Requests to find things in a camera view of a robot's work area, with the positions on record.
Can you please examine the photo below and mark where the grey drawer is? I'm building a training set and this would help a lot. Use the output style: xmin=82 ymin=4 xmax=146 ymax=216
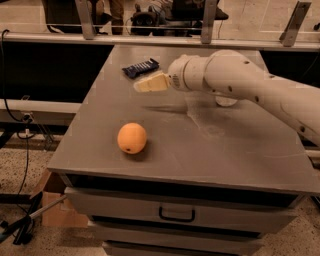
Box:
xmin=65 ymin=187 xmax=296 ymax=233
xmin=88 ymin=221 xmax=262 ymax=256

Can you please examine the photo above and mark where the grey middle drawer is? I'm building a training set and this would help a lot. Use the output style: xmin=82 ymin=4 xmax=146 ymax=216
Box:
xmin=88 ymin=221 xmax=262 ymax=256

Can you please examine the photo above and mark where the black drawer handle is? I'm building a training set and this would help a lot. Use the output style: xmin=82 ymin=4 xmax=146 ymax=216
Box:
xmin=158 ymin=206 xmax=196 ymax=223

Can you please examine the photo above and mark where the black tripod stand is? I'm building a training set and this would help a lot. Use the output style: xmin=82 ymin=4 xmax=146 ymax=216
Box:
xmin=0 ymin=192 xmax=67 ymax=245

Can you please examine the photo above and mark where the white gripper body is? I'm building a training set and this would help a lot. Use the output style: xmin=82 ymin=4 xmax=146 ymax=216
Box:
xmin=168 ymin=55 xmax=212 ymax=92

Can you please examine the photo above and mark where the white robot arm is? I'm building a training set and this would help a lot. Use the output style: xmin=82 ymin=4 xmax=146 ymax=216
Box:
xmin=134 ymin=50 xmax=320 ymax=146

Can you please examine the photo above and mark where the metal railing frame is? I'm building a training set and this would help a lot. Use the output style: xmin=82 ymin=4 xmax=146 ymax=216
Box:
xmin=0 ymin=0 xmax=320 ymax=52

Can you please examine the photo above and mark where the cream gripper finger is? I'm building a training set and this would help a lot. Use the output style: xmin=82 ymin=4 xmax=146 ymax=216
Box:
xmin=133 ymin=72 xmax=169 ymax=93

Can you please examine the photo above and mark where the dark blue rxbar wrapper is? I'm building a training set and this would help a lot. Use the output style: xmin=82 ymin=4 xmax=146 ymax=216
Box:
xmin=122 ymin=58 xmax=159 ymax=79

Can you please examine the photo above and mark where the cardboard box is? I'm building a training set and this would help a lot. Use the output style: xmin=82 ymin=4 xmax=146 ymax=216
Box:
xmin=30 ymin=170 xmax=88 ymax=228

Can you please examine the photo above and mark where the orange fruit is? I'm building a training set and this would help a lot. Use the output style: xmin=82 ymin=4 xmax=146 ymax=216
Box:
xmin=117 ymin=123 xmax=147 ymax=154

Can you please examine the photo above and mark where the grey top drawer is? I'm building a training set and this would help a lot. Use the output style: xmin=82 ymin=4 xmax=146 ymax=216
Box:
xmin=65 ymin=187 xmax=296 ymax=233

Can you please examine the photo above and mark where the black cable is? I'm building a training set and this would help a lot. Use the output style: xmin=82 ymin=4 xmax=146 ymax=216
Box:
xmin=0 ymin=29 xmax=36 ymax=214

